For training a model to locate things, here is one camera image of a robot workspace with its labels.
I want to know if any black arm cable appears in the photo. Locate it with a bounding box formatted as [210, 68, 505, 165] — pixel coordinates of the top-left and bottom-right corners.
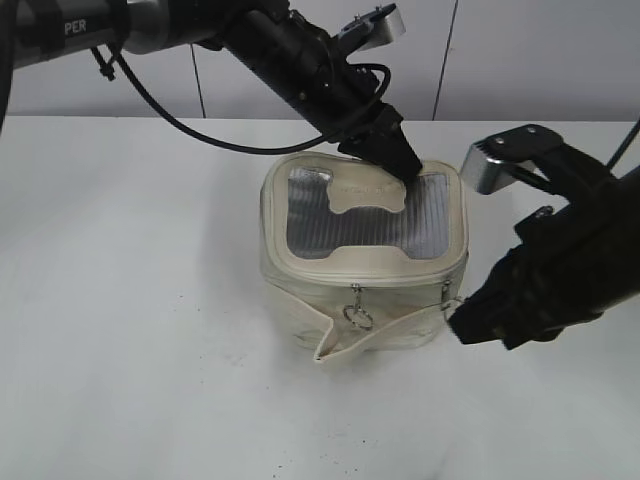
[89, 44, 393, 155]
[606, 117, 640, 168]

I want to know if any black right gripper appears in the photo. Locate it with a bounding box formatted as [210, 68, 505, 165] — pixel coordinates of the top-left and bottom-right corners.
[448, 146, 639, 350]

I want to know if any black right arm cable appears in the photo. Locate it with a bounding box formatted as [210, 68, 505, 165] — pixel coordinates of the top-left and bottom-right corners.
[606, 117, 640, 168]

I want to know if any cream bag with clear window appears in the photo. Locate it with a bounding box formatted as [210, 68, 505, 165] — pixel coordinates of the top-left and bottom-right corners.
[260, 152, 469, 368]

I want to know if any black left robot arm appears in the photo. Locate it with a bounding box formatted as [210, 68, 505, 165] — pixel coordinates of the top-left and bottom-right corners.
[1, 1, 422, 183]

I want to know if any metal zipper pull ring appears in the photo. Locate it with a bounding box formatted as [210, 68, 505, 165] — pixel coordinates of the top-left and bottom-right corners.
[437, 279, 467, 321]
[341, 282, 373, 332]

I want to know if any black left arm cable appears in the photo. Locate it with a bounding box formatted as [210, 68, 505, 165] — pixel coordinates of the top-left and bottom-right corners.
[89, 44, 393, 155]

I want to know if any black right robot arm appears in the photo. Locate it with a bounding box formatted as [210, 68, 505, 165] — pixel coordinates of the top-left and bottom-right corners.
[448, 145, 639, 350]

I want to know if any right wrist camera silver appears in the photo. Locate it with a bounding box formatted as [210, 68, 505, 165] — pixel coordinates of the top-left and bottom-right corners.
[460, 124, 564, 195]

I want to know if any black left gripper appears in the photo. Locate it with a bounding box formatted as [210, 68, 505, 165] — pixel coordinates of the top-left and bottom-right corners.
[222, 10, 422, 180]

